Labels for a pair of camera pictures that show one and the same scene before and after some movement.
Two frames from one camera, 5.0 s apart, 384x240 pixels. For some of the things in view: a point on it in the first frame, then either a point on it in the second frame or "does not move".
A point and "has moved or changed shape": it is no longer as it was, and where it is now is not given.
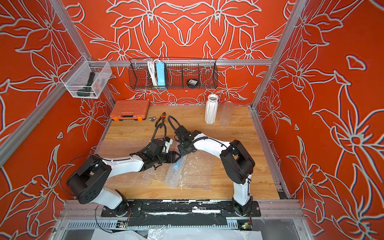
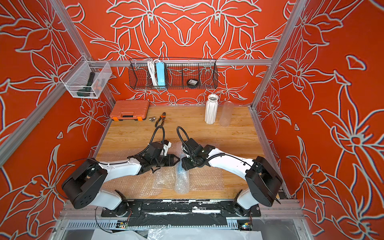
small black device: x=192 y=82 does not move
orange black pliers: x=161 y=119 does not move
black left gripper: x=172 y=157 does not move
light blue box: x=160 y=73 does not move
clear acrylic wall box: x=86 y=79 does not move
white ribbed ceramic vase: x=211 y=108 does not move
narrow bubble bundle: x=173 y=178 has moved or changed shape
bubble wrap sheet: x=118 y=149 has moved or changed shape
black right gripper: x=180 y=147 -> x=185 y=164
